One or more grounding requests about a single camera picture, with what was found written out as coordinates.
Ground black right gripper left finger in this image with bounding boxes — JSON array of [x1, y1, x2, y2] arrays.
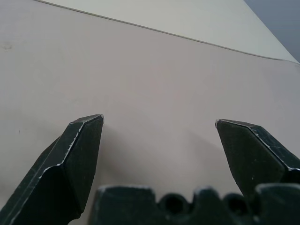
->
[[0, 114, 105, 225]]

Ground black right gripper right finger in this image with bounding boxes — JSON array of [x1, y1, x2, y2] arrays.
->
[[215, 119, 300, 199]]

